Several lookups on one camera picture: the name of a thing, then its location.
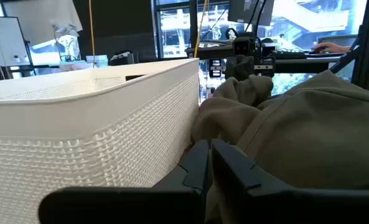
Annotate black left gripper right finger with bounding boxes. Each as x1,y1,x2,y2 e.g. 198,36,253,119
211,139,369,224

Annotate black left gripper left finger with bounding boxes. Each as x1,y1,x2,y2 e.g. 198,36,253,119
38,139,210,224

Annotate beige garment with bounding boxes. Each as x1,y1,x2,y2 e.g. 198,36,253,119
189,96,263,224

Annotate olive green hoodie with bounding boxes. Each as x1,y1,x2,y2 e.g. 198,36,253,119
213,55,369,190

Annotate black monitor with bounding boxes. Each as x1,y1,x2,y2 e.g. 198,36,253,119
227,0,275,27

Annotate person's hand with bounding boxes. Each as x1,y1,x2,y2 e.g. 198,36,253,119
312,42,350,54

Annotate white perforated plastic basket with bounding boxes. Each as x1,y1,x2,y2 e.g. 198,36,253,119
0,58,200,224

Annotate black tissue box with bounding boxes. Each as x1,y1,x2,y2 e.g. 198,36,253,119
109,51,136,67

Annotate light blue box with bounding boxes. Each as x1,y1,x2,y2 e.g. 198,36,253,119
86,55,109,68

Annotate whiteboard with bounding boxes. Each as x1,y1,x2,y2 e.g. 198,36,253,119
0,16,31,68

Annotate yellow cable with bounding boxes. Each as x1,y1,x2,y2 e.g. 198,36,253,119
194,0,209,58
88,0,96,68

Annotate black aluminium table frame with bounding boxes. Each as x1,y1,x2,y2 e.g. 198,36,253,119
274,0,369,91

